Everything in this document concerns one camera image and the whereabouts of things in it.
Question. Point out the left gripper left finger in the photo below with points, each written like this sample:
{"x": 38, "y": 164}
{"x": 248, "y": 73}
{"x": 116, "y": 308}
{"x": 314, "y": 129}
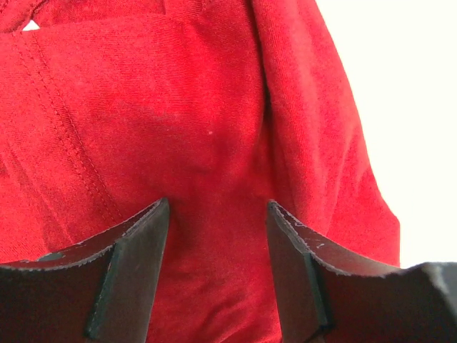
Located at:
{"x": 99, "y": 290}

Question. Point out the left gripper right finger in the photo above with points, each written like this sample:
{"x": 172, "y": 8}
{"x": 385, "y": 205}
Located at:
{"x": 327, "y": 293}

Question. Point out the red t shirt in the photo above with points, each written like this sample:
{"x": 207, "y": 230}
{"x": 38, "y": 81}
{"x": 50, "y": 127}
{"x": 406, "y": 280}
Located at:
{"x": 219, "y": 106}

